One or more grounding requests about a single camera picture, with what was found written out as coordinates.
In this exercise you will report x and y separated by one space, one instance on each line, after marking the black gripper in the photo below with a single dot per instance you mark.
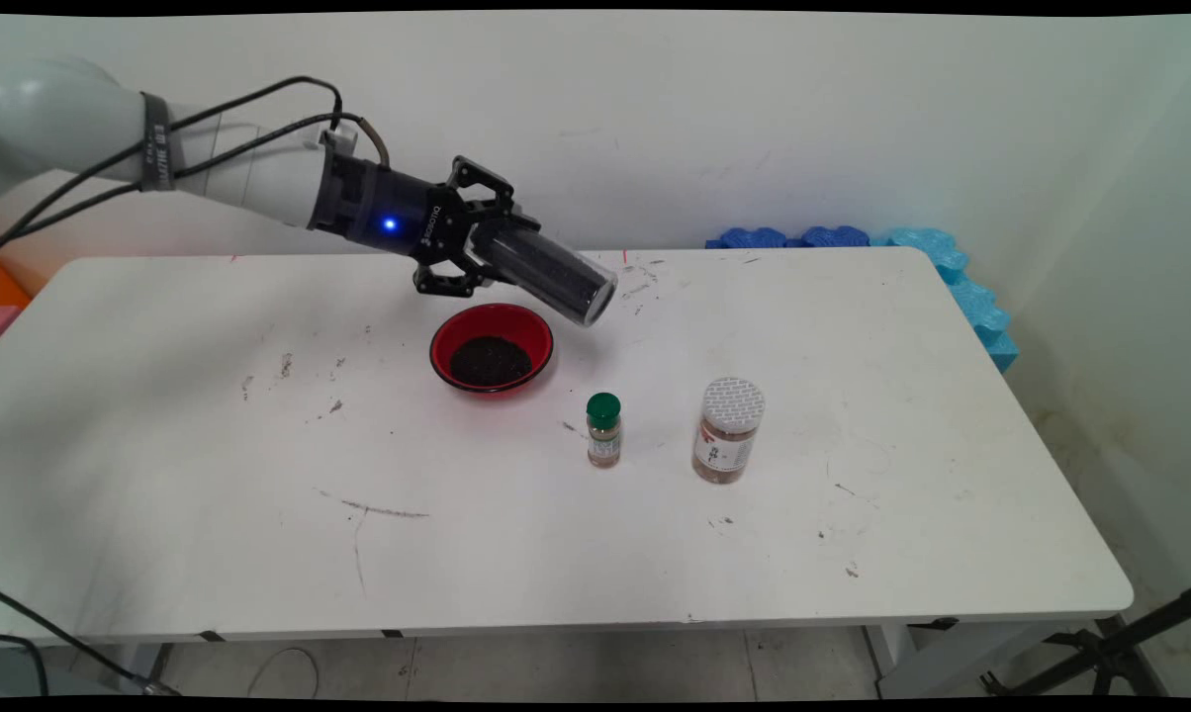
388 213

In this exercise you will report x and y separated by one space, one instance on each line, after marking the clear jar with black seeds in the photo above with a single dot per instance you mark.
556 282

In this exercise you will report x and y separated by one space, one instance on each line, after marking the red bowl with black rim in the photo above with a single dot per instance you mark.
457 326

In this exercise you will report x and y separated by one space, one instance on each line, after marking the black seed heap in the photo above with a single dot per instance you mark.
492 361

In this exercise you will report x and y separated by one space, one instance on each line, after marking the spice bottle with green cap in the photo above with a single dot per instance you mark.
603 435

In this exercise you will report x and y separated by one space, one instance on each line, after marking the nut jar with white lid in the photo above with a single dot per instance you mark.
726 445

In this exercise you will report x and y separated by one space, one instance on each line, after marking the orange block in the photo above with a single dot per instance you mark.
7 287

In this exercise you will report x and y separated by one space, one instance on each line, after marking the pink block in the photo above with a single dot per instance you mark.
4 321

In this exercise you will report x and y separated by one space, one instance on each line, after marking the light blue foam mat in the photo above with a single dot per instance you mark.
971 297

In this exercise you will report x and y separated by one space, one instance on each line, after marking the white table leg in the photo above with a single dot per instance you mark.
952 658

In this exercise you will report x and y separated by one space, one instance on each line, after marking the black tripod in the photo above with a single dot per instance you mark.
1110 649

